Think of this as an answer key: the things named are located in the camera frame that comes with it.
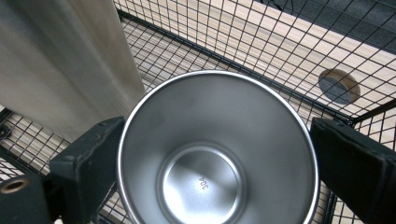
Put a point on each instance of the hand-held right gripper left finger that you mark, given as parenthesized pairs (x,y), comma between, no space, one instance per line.
(87,168)

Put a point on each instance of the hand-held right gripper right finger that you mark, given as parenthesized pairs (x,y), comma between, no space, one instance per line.
(358,168)

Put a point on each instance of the tall steel tumbler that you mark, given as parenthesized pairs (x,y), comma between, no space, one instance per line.
(62,62)

